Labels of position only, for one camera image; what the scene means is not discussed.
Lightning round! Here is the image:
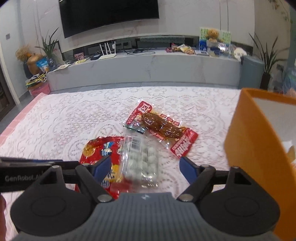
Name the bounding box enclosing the clear white candy packet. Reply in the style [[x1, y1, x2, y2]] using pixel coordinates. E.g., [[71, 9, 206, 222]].
[[120, 134, 159, 189]]

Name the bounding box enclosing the person left hand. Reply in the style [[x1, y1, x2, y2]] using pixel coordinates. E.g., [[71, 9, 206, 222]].
[[0, 195, 6, 241]]

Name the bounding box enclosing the red chip snack bag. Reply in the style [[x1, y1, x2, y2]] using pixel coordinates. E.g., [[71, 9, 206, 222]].
[[79, 136, 130, 199]]

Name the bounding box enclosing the white lace tablecloth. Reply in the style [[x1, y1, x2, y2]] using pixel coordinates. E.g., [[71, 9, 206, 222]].
[[0, 86, 242, 241]]

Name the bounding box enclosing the small green candy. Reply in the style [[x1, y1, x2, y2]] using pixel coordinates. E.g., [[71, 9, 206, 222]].
[[123, 123, 147, 134]]

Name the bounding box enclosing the red meat snack packet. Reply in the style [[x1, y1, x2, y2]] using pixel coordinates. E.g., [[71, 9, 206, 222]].
[[123, 99, 199, 158]]

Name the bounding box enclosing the orange cardboard box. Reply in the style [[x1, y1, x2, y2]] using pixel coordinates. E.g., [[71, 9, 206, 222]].
[[224, 88, 295, 240]]

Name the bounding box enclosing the pink storage box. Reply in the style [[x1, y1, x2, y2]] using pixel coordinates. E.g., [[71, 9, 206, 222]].
[[30, 82, 51, 97]]

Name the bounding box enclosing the golden vase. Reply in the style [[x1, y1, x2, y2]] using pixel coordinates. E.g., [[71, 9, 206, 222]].
[[27, 54, 44, 75]]

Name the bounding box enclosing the grey trash bin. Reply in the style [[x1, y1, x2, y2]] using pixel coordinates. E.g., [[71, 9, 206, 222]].
[[238, 55, 264, 89]]

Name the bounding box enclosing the white wifi router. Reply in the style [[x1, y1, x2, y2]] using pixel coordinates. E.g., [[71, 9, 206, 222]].
[[99, 41, 117, 60]]

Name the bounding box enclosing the left potted plant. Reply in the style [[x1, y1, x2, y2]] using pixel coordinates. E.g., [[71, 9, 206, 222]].
[[36, 28, 59, 71]]

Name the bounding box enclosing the water jug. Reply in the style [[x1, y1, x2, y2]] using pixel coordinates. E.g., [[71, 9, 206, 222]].
[[283, 68, 295, 94]]

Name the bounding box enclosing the snack pile on console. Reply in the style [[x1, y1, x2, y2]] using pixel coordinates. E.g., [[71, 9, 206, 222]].
[[166, 43, 195, 55]]

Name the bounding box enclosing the potted green plant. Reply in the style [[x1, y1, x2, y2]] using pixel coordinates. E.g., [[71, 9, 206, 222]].
[[249, 33, 290, 90]]

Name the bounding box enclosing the teddy bear gift box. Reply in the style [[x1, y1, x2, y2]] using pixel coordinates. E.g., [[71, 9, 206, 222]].
[[199, 28, 231, 56]]

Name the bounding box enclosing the black wall television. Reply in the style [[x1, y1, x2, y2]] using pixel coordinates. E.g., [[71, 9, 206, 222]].
[[59, 0, 159, 38]]

